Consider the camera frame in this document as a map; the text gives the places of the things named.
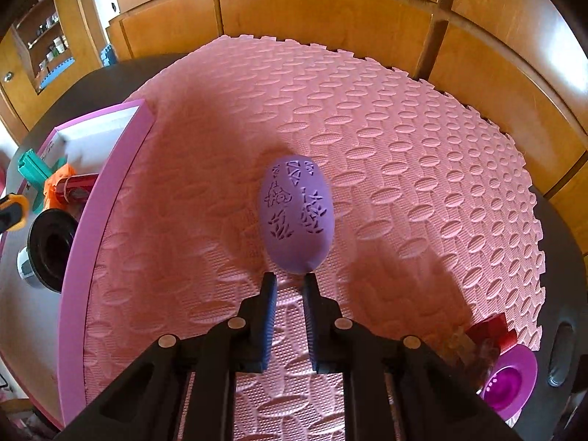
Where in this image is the dark brown ring toy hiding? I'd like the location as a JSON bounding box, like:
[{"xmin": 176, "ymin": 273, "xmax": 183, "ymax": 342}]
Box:
[{"xmin": 448, "ymin": 328, "xmax": 501, "ymax": 377}]

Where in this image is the wooden display cabinet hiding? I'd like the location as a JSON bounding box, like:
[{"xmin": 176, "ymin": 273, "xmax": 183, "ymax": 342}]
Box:
[{"xmin": 0, "ymin": 0, "xmax": 120, "ymax": 132}]

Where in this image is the red toy block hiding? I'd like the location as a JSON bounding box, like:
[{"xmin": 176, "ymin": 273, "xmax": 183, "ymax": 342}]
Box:
[{"xmin": 465, "ymin": 312, "xmax": 520, "ymax": 352}]

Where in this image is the purple patterned egg toy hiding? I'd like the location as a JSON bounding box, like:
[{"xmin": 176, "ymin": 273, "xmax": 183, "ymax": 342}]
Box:
[{"xmin": 259, "ymin": 155, "xmax": 335, "ymax": 273}]

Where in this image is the pink foam mat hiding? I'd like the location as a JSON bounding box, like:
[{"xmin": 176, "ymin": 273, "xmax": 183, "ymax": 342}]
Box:
[{"xmin": 64, "ymin": 32, "xmax": 549, "ymax": 441}]

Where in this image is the orange toy block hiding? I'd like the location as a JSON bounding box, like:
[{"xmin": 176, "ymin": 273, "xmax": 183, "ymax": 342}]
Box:
[{"xmin": 43, "ymin": 163, "xmax": 76, "ymax": 207}]

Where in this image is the wooden wardrobe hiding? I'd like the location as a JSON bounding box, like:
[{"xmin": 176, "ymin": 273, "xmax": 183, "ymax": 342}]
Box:
[{"xmin": 105, "ymin": 0, "xmax": 588, "ymax": 258}]

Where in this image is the pink cardboard box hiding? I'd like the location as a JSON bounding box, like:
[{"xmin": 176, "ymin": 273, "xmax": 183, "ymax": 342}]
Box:
[{"xmin": 0, "ymin": 100, "xmax": 154, "ymax": 428}]

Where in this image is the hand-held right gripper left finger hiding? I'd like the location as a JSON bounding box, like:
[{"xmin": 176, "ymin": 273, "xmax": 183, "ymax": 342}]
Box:
[{"xmin": 60, "ymin": 272, "xmax": 279, "ymax": 441}]

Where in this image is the teal plastic toy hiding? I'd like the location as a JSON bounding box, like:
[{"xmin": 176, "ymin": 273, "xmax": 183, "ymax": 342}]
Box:
[{"xmin": 17, "ymin": 149, "xmax": 69, "ymax": 184}]

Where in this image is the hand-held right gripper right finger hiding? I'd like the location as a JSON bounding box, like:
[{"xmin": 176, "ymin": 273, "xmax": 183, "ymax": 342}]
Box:
[{"xmin": 303, "ymin": 272, "xmax": 524, "ymax": 441}]

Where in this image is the group of small shelf bottles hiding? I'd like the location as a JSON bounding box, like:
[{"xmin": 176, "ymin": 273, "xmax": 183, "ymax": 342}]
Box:
[{"xmin": 18, "ymin": 0, "xmax": 69, "ymax": 65}]

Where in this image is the yellow toy piece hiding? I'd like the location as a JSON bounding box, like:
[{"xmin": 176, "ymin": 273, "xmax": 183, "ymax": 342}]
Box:
[{"xmin": 0, "ymin": 193, "xmax": 29, "ymax": 233}]

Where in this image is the grey and black cylinder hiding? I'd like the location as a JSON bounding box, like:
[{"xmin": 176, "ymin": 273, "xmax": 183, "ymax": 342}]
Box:
[{"xmin": 17, "ymin": 209, "xmax": 80, "ymax": 292}]

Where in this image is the shiny red cylinder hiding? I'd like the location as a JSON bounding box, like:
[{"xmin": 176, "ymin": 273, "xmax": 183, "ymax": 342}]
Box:
[{"xmin": 62, "ymin": 173, "xmax": 99, "ymax": 204}]

